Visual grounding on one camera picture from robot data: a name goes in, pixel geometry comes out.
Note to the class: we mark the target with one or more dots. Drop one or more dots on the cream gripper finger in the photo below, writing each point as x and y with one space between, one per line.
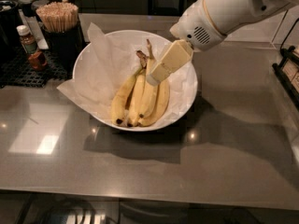
173 57

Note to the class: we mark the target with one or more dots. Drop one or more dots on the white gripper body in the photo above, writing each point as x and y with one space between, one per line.
196 24

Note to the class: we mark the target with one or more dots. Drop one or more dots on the long-stemmed yellow banana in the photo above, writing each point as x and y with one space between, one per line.
150 92

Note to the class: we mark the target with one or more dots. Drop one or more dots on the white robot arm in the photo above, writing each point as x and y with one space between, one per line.
244 12

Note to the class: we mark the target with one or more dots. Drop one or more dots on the white bowl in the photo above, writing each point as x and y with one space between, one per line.
93 59

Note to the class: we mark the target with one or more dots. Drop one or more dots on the clear acrylic sign holder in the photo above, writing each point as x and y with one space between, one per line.
256 35

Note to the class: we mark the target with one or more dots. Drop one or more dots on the white paper liner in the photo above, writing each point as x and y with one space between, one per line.
99 75

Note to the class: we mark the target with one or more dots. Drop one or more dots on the black stick holder cup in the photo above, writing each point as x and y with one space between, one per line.
66 45

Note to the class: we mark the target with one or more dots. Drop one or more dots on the bundle of wooden sticks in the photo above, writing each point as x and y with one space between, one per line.
58 17

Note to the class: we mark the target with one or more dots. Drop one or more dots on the small brown jar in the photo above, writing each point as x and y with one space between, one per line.
37 61

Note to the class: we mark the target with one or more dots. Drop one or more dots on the white flat card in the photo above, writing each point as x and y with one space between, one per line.
35 30

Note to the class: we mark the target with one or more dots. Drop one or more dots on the dark lidded jar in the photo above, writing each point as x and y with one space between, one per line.
26 7
39 3

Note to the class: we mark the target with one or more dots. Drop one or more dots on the small sauce bottle white cap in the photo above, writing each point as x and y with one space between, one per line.
27 39

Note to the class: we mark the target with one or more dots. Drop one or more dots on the black grid mat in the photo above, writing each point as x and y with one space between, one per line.
18 72

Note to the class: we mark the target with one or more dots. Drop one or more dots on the black container far left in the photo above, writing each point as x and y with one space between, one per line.
9 21

